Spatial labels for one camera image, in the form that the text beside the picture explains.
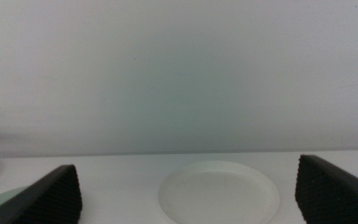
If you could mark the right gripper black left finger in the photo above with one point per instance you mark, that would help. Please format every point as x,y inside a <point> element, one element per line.
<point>48,199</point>

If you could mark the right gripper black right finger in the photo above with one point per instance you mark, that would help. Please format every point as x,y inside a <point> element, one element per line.
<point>331,196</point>

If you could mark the white shallow bowl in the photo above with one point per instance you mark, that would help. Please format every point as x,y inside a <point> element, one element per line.
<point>219,196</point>

